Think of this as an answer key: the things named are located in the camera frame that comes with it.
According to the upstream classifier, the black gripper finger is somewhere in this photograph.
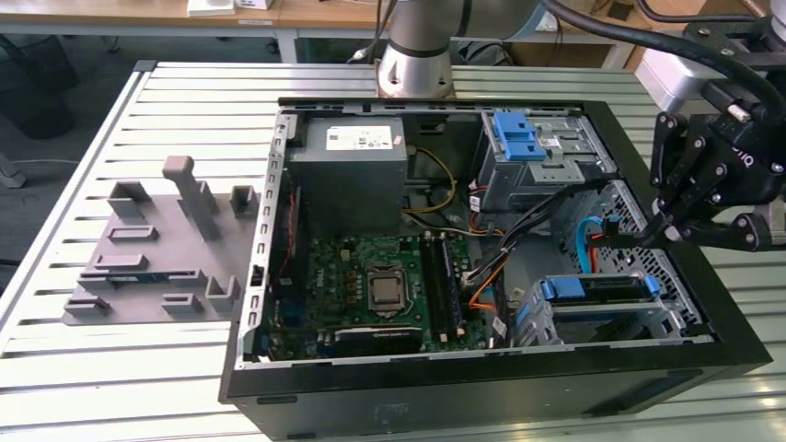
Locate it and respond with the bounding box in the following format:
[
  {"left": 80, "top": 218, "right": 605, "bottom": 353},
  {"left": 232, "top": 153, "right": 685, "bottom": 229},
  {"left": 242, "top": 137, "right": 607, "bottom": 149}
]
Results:
[
  {"left": 635, "top": 111, "right": 731, "bottom": 248},
  {"left": 661, "top": 209, "right": 774, "bottom": 253}
]

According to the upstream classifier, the hard disk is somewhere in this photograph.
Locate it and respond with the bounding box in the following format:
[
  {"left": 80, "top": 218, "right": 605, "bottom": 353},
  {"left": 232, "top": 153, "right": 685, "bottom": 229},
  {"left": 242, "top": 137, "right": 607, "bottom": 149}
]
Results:
[{"left": 513, "top": 273, "right": 663, "bottom": 344}]

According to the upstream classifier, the metal disk bay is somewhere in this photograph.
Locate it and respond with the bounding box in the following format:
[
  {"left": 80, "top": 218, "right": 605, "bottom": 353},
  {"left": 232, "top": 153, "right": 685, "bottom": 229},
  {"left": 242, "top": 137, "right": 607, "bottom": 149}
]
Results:
[{"left": 531, "top": 273, "right": 704, "bottom": 346}]

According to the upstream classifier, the grey optical drive cage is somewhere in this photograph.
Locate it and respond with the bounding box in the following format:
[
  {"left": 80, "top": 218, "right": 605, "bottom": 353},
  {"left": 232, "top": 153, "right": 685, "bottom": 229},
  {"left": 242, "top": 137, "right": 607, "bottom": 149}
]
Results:
[{"left": 477, "top": 109, "right": 619, "bottom": 214}]

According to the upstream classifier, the blue drive latch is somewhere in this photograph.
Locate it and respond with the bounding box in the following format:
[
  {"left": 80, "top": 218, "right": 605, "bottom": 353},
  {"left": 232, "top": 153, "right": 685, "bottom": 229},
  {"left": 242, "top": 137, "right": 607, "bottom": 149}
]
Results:
[{"left": 489, "top": 111, "right": 551, "bottom": 162}]

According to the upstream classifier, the wooden cabinet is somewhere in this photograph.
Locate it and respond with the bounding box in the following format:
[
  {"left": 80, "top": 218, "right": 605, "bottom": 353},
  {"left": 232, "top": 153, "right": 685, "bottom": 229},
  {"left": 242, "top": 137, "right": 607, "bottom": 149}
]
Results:
[{"left": 624, "top": 0, "right": 786, "bottom": 70}]

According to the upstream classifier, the black RAM slot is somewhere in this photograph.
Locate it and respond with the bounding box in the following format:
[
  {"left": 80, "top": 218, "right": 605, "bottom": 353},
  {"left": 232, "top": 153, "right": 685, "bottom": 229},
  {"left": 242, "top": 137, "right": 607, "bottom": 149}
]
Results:
[
  {"left": 420, "top": 233, "right": 449, "bottom": 343},
  {"left": 436, "top": 233, "right": 467, "bottom": 336}
]

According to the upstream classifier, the black PC case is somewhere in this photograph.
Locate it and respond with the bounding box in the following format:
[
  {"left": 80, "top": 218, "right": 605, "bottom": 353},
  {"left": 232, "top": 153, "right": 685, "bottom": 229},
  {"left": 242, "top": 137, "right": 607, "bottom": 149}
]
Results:
[{"left": 218, "top": 96, "right": 774, "bottom": 442}]

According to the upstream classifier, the CPU socket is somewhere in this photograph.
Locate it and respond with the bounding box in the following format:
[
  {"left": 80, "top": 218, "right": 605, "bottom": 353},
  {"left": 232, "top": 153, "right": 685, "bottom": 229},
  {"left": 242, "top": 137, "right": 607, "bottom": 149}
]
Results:
[{"left": 365, "top": 264, "right": 412, "bottom": 320}]

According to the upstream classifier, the silver CPU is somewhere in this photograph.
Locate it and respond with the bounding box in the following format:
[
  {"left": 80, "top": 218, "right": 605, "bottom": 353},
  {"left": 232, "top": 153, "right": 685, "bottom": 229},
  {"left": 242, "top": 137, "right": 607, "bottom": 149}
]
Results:
[{"left": 372, "top": 275, "right": 405, "bottom": 308}]

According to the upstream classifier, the grey power supply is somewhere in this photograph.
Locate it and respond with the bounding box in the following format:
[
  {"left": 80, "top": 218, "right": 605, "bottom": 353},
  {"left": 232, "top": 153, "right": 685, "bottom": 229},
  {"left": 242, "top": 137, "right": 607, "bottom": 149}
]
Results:
[{"left": 285, "top": 116, "right": 411, "bottom": 236}]

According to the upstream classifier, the black graphics card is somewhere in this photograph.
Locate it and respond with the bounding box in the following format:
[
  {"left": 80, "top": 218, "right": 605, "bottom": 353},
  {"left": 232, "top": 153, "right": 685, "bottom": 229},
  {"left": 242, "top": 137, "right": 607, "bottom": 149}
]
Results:
[{"left": 330, "top": 324, "right": 424, "bottom": 355}]

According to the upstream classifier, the green motherboard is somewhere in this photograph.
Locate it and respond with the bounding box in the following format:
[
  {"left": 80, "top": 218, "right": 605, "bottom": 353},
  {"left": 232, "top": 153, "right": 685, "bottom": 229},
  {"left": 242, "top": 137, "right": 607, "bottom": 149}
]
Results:
[{"left": 269, "top": 232, "right": 492, "bottom": 358}]

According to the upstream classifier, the grey parts rack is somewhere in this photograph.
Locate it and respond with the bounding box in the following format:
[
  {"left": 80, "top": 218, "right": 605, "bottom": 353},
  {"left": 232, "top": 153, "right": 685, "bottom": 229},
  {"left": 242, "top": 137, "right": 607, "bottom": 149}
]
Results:
[{"left": 62, "top": 155, "right": 262, "bottom": 328}]

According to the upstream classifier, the green RAM stick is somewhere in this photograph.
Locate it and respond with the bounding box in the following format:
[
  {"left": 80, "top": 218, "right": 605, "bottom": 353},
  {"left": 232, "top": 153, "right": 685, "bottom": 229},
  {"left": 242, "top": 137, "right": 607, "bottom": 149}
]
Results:
[{"left": 106, "top": 273, "right": 170, "bottom": 285}]

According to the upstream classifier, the wooden desk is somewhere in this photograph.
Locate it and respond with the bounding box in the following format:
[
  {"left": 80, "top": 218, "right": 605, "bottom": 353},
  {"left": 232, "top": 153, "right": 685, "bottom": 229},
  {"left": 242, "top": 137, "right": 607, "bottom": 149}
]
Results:
[{"left": 0, "top": 0, "right": 653, "bottom": 70}]

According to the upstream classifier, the black office chair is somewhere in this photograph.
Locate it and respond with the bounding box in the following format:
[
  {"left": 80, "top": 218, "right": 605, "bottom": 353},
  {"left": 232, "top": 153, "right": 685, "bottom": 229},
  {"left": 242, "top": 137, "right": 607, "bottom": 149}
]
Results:
[{"left": 0, "top": 34, "right": 80, "bottom": 139}]

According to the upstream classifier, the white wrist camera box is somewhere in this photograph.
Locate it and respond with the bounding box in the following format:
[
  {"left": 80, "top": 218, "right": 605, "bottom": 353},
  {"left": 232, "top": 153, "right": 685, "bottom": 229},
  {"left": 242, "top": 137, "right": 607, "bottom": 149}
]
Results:
[{"left": 631, "top": 45, "right": 716, "bottom": 114}]

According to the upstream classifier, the blue wire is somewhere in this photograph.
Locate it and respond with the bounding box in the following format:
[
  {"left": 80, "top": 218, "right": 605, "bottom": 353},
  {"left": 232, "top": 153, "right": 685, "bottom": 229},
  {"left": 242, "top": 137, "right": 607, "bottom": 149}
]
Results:
[{"left": 573, "top": 215, "right": 615, "bottom": 277}]

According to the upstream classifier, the black cable bundle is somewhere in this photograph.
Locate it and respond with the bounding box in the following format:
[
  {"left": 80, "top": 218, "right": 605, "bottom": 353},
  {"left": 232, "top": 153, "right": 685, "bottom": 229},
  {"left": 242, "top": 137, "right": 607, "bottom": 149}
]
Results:
[{"left": 463, "top": 181, "right": 600, "bottom": 282}]

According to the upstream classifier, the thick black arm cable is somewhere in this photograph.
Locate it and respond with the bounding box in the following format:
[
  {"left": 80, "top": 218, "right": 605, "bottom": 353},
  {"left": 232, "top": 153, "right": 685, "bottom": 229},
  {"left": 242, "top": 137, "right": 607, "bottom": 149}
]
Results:
[{"left": 537, "top": 0, "right": 776, "bottom": 121}]

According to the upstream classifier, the yellow wire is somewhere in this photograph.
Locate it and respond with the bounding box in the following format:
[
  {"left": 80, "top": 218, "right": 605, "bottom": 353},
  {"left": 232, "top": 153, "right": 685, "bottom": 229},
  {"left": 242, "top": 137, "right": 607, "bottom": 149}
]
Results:
[{"left": 403, "top": 146, "right": 459, "bottom": 215}]

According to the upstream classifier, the orange wire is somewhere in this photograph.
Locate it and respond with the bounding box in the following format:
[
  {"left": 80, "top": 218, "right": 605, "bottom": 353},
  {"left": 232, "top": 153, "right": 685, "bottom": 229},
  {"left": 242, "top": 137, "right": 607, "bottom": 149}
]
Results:
[{"left": 469, "top": 271, "right": 503, "bottom": 312}]

